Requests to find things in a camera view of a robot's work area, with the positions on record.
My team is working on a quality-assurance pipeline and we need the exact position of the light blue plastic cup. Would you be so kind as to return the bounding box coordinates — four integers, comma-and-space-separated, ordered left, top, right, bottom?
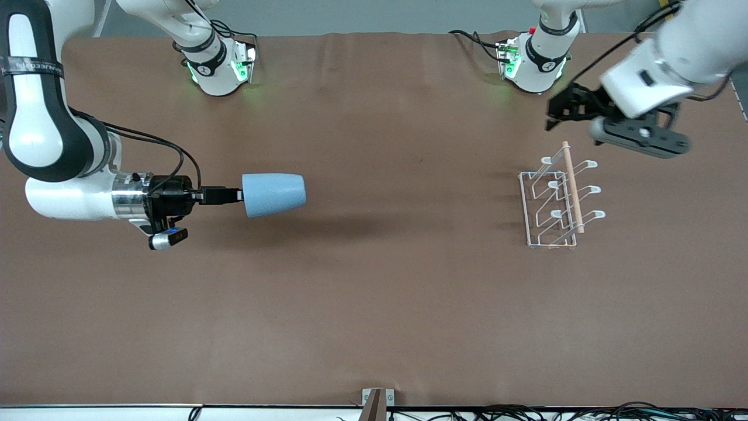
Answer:
242, 173, 307, 218

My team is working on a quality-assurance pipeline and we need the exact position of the brown table cover mat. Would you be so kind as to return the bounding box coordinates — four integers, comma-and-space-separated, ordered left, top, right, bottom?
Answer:
0, 32, 748, 408

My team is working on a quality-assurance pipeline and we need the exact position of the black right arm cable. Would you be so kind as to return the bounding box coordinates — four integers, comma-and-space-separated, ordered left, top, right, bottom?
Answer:
70, 108, 203, 195

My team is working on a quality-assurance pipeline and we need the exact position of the white wire cup holder rack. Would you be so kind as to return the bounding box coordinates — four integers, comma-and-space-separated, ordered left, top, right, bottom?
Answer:
518, 141, 607, 250

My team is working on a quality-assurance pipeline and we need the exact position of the black left base cable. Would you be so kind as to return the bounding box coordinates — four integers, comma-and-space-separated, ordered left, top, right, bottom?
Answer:
449, 29, 506, 62

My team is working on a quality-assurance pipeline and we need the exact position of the black base cable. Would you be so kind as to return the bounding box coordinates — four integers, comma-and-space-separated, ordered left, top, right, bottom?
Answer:
207, 19, 259, 50
449, 29, 506, 62

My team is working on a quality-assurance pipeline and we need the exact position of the black right base cable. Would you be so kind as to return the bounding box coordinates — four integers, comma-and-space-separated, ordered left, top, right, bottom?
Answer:
207, 19, 259, 50

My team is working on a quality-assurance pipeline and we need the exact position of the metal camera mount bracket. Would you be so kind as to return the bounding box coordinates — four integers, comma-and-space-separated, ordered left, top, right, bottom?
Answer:
359, 388, 396, 421

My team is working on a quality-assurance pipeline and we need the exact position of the black cable bundle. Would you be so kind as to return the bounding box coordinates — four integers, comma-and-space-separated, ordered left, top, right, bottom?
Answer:
336, 401, 748, 421

